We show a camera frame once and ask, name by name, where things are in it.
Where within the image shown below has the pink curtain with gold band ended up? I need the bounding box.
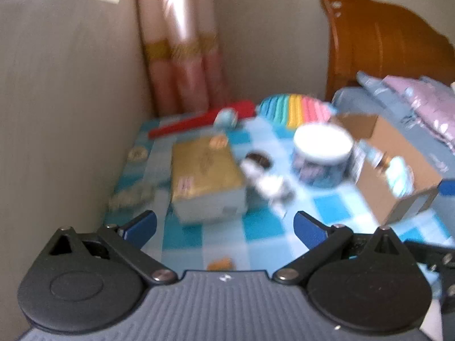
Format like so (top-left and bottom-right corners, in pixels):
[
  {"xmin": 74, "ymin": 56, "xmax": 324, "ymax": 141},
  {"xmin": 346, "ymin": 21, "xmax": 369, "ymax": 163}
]
[{"xmin": 135, "ymin": 0, "xmax": 230, "ymax": 117}]

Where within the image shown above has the plastic jar with white lid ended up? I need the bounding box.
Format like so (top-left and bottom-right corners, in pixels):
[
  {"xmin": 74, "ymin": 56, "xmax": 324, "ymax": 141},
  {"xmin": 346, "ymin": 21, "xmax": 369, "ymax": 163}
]
[{"xmin": 292, "ymin": 124, "xmax": 354, "ymax": 188}]

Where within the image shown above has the blue floral pillow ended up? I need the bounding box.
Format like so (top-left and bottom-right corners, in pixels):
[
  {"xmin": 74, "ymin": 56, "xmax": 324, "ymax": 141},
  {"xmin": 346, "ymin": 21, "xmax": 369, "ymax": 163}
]
[{"xmin": 356, "ymin": 71, "xmax": 423, "ymax": 128}]

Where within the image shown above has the white sock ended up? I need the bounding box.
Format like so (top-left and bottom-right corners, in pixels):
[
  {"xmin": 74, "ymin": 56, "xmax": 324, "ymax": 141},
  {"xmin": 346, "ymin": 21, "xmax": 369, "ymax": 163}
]
[{"xmin": 242, "ymin": 161, "xmax": 294, "ymax": 199}]

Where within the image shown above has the red folding fan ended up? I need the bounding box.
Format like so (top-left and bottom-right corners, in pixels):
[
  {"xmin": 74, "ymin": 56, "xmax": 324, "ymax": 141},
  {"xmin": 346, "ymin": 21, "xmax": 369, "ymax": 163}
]
[{"xmin": 148, "ymin": 100, "xmax": 257, "ymax": 139}]

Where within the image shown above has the pink floral pillow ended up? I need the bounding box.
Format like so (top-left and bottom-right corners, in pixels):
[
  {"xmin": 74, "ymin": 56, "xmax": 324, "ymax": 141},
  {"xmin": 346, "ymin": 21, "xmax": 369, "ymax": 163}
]
[{"xmin": 384, "ymin": 75, "xmax": 455, "ymax": 150}]

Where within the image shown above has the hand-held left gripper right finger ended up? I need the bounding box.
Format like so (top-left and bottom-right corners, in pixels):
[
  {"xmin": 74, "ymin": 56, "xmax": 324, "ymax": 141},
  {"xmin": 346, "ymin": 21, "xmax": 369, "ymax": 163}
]
[{"xmin": 272, "ymin": 211, "xmax": 415, "ymax": 285}]

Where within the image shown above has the gold tissue pack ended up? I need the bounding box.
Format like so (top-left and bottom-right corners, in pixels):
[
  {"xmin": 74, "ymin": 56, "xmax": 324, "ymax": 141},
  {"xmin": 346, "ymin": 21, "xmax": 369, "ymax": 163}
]
[{"xmin": 171, "ymin": 136, "xmax": 247, "ymax": 224}]

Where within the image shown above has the wooden bed headboard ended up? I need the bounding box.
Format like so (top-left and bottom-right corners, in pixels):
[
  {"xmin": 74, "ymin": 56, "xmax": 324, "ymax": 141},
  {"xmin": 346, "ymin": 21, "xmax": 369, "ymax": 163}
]
[{"xmin": 321, "ymin": 0, "xmax": 455, "ymax": 102}]

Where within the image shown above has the small orange rubber piece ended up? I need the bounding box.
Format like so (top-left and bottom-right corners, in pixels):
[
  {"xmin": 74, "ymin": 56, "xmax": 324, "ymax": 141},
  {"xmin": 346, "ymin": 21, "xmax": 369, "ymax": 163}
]
[{"xmin": 207, "ymin": 257, "xmax": 235, "ymax": 271}]

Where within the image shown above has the light blue round toy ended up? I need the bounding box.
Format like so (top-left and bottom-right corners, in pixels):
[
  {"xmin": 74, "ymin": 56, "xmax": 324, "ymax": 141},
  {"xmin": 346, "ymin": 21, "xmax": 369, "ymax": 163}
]
[{"xmin": 216, "ymin": 108, "xmax": 238, "ymax": 128}]

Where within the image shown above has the cardboard box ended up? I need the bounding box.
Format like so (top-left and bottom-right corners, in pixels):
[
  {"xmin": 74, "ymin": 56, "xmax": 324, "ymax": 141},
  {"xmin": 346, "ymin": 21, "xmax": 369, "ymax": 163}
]
[{"xmin": 334, "ymin": 114, "xmax": 443, "ymax": 225}]

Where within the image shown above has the brown ring toy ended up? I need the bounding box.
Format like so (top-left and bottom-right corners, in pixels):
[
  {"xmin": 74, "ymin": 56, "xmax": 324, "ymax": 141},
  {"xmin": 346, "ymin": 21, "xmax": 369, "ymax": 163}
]
[{"xmin": 245, "ymin": 151, "xmax": 272, "ymax": 169}]

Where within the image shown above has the rainbow silicone bubble toy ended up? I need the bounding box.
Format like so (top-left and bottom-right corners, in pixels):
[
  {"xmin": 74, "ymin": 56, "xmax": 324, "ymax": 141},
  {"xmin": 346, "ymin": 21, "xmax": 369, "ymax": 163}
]
[{"xmin": 258, "ymin": 93, "xmax": 336, "ymax": 128}]

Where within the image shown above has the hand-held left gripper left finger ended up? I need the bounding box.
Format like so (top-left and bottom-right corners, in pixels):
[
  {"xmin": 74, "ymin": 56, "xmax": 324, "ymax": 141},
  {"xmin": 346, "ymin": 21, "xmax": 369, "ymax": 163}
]
[{"xmin": 36, "ymin": 210, "xmax": 178, "ymax": 286}]

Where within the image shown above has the blue checkered tablecloth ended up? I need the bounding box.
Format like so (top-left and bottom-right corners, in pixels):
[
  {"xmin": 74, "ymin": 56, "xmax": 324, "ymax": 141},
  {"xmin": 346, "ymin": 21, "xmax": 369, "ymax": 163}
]
[{"xmin": 105, "ymin": 115, "xmax": 455, "ymax": 278}]

